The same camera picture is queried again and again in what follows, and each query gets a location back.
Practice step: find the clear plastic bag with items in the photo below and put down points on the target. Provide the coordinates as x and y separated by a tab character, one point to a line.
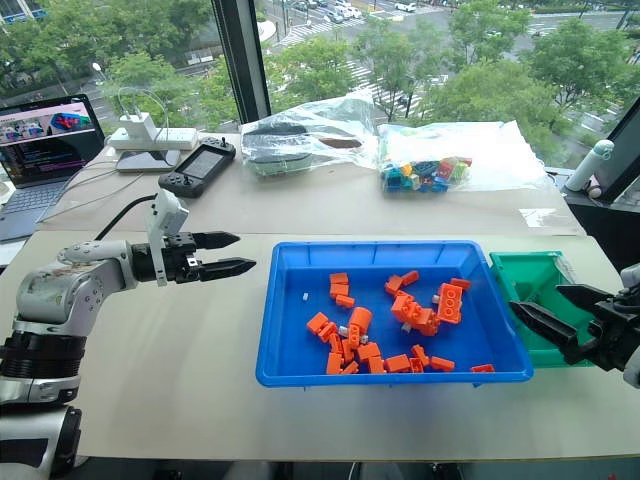
290	145

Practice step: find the orange cylinder block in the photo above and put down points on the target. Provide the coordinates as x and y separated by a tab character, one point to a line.
360	317

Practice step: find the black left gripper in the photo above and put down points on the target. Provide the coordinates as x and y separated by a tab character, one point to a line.
180	242

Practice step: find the white power strip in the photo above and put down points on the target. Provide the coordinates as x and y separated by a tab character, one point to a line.
170	137

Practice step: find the black window frame pillar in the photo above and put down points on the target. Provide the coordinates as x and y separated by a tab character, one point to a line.
240	60

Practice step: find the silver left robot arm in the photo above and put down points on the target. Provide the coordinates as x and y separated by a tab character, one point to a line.
55	295

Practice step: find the green plastic bin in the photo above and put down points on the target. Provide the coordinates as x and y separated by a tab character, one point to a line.
530	280

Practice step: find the small orange block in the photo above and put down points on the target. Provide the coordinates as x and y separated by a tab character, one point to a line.
416	365
410	277
348	351
460	283
351	368
368	351
339	290
335	344
483	369
316	322
354	335
345	301
442	363
339	279
328	331
334	363
397	363
394	285
376	365
420	354

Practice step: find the black monitor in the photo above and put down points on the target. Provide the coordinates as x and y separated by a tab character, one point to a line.
622	155

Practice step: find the white charger plug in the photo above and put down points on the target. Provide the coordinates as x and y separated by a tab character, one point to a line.
140	125

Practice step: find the bag of colourful blocks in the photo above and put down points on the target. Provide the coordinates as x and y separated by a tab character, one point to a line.
425	170

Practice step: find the grey open laptop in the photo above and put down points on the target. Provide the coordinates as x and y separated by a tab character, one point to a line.
45	145

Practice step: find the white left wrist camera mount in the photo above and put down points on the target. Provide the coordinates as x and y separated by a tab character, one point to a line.
167	210

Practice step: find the blue plastic tray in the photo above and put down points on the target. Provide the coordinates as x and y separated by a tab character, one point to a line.
295	310

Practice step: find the orange six-stud block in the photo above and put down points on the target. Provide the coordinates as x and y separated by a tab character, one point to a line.
450	302

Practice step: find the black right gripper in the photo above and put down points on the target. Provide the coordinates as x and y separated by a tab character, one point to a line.
617	330

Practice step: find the white bottle with teal cap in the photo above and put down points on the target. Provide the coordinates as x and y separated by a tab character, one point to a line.
587	167

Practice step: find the silver tablet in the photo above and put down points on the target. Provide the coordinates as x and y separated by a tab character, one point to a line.
145	160

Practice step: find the black handheld game controller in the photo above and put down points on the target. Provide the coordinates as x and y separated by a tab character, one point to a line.
200	165

